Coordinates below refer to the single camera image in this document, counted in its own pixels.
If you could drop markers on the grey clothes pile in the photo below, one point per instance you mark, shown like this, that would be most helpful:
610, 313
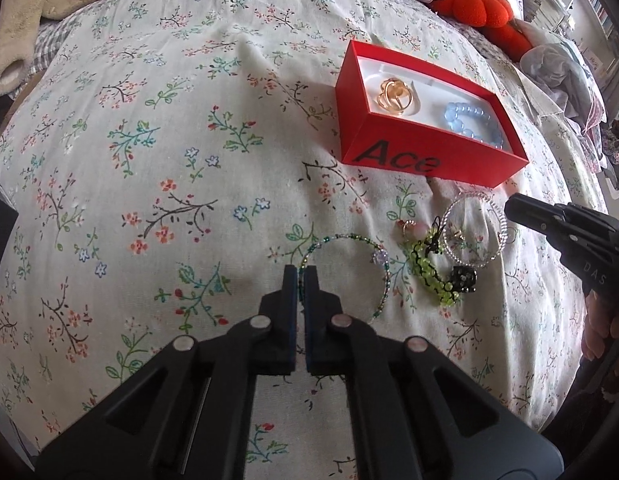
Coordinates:
554, 60

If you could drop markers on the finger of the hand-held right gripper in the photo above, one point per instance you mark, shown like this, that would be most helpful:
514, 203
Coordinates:
532, 215
587, 217

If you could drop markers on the red cardboard box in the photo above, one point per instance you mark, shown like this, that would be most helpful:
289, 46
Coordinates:
389, 140

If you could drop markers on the person's right forearm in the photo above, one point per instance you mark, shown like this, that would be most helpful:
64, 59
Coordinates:
584, 400

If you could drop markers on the small gold earring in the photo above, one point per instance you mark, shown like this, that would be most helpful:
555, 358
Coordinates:
457, 235

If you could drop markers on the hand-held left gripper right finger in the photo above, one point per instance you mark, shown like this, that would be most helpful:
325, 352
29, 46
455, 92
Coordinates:
312, 310

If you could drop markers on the floral bedsheet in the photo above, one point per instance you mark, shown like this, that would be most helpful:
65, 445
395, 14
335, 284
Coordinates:
189, 110

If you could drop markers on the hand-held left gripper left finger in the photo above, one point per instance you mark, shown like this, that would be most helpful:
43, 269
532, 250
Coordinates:
290, 305

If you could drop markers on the person's right hand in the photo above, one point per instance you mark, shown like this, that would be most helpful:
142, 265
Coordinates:
597, 332

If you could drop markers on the bookshelf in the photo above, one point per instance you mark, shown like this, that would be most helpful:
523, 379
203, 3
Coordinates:
589, 15

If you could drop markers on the gold brooch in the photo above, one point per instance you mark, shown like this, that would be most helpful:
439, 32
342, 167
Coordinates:
389, 95

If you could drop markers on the orange pumpkin plush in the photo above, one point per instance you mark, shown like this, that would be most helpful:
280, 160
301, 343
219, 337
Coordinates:
469, 7

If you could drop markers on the white cloth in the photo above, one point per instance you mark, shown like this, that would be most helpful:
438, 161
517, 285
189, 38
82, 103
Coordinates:
532, 95

